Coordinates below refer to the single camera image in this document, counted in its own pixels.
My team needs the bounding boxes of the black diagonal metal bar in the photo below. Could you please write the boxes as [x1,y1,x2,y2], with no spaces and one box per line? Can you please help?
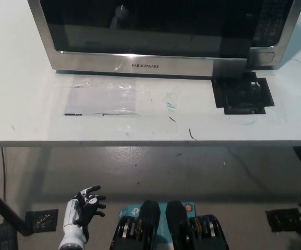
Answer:
[0,179,33,236]

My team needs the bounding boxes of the black floor tape patch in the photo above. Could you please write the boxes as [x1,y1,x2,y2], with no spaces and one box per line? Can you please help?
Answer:
[24,209,59,233]
[266,207,301,233]

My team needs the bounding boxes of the long black tape strip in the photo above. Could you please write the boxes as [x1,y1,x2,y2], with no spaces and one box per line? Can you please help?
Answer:
[102,112,140,116]

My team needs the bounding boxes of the black floor box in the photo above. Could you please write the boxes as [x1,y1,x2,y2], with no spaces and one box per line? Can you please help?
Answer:
[0,222,18,250]

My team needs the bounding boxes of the stainless steel microwave body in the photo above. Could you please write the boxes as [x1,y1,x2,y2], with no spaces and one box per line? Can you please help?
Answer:
[27,0,301,70]

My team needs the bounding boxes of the left black robot body block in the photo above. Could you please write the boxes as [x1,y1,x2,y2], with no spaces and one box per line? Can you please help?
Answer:
[110,199,167,250]

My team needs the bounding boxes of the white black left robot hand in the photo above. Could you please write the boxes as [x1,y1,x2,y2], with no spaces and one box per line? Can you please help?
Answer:
[58,185,107,250]

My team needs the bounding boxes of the thin black cable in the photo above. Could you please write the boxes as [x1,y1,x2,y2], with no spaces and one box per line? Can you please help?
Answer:
[0,147,5,190]

